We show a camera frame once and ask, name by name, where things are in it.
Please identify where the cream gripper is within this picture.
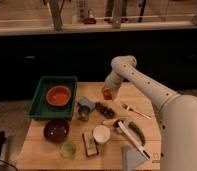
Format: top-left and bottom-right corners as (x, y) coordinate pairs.
(101, 80), (121, 100)

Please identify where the red apple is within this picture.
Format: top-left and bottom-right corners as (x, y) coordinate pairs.
(103, 89), (112, 100)

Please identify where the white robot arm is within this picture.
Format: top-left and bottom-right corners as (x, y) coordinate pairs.
(102, 55), (197, 171)

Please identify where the metal cup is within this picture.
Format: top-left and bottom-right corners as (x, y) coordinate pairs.
(78, 106), (90, 121)

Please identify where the white paper cup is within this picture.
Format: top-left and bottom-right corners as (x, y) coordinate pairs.
(93, 125), (110, 144)

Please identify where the green plastic cup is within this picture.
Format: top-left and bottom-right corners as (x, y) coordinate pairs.
(60, 140), (76, 158)

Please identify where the bunch of dark grapes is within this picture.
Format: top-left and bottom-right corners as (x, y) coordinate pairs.
(95, 102), (115, 119)

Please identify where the blue sponge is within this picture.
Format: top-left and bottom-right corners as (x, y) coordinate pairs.
(78, 97), (95, 110)

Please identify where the silver fork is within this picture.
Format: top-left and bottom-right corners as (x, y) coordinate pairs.
(122, 104), (151, 119)

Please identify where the yellow banana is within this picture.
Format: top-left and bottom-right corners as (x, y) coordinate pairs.
(102, 119), (117, 127)

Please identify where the orange bowl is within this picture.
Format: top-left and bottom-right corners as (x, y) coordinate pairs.
(46, 85), (71, 107)

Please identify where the green cucumber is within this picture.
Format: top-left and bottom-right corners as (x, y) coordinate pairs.
(128, 122), (146, 145)

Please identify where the brown rectangular block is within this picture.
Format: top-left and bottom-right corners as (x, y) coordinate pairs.
(82, 132), (99, 157)

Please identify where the dark red bowl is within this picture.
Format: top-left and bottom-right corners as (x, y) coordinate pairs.
(43, 119), (69, 143)

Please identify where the green plastic tray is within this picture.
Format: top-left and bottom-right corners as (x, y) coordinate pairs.
(28, 76), (77, 120)

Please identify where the grey cloth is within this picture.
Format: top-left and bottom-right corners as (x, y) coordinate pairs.
(122, 145), (147, 171)

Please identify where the red object on shelf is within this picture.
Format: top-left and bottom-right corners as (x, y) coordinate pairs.
(83, 9), (96, 24)

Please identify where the white handled knife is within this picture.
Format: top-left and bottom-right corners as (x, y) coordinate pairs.
(115, 120), (150, 160)

